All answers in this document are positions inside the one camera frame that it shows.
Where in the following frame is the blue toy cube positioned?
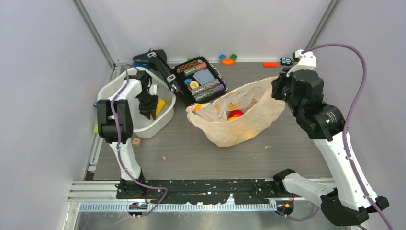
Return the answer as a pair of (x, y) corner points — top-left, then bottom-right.
(218, 54), (226, 60)

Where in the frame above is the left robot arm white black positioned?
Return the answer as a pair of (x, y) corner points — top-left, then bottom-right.
(96, 70), (158, 198)

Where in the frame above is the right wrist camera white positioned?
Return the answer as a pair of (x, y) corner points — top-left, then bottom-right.
(286, 49), (317, 77)

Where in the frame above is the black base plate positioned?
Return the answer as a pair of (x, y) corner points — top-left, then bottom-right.
(115, 179), (294, 205)

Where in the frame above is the white plastic basin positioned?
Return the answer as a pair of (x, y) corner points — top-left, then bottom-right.
(97, 67), (176, 139)

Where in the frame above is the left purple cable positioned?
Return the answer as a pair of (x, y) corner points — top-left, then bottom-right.
(110, 64), (169, 218)

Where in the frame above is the small wooden cube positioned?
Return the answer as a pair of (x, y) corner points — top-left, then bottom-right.
(132, 138), (142, 147)

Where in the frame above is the translucent plastic bag banana print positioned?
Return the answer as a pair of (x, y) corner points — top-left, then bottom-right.
(186, 77), (285, 147)

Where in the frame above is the orange block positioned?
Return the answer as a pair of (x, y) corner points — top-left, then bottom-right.
(263, 62), (278, 68)

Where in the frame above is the small toy car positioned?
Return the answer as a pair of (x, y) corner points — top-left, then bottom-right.
(280, 57), (293, 66)

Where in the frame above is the black poker chip case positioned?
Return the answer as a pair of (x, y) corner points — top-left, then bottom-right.
(132, 49), (228, 105)

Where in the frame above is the red fake apple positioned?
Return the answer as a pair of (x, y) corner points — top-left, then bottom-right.
(228, 109), (244, 118)

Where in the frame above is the yellow fake lemon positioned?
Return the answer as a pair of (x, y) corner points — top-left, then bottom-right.
(228, 116), (239, 121)

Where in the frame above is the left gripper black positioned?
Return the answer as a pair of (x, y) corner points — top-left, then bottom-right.
(137, 91), (158, 119)

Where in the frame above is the yellow fake banana piece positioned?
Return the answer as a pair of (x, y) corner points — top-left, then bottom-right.
(150, 99), (166, 120)

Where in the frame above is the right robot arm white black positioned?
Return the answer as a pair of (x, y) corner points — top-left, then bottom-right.
(271, 68), (389, 226)

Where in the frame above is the green clip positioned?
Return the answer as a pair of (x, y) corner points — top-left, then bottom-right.
(93, 124), (98, 134)

